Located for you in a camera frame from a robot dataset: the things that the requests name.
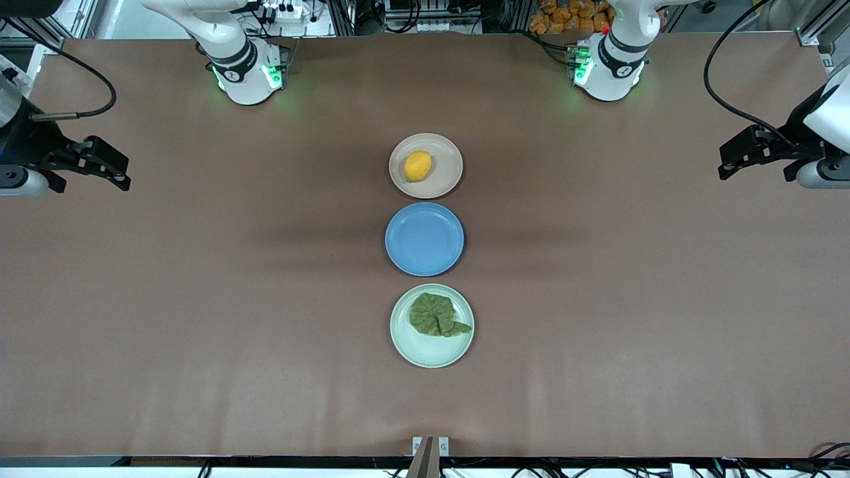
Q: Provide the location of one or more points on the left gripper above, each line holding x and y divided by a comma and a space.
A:
796, 137

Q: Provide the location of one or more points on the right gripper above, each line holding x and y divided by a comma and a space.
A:
28, 141

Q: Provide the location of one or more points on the yellow lemon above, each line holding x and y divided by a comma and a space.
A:
418, 166

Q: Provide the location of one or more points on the green lettuce leaf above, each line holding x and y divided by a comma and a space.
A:
431, 315

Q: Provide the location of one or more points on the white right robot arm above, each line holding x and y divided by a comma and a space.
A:
239, 79

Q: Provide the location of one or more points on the bag of orange items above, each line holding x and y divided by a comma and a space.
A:
564, 16

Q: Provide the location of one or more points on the white power strip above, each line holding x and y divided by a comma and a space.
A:
289, 12

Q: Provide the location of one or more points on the white plug box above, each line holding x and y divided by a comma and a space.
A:
682, 471

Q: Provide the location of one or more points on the beige plate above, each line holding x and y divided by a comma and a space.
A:
445, 176

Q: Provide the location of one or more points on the blue plate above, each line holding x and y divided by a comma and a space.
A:
424, 239

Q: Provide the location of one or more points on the pale green plate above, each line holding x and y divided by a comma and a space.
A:
428, 350

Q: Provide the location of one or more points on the aluminium frame profile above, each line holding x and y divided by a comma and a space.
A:
820, 23
46, 33

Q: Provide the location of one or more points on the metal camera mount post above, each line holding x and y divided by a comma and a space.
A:
425, 465

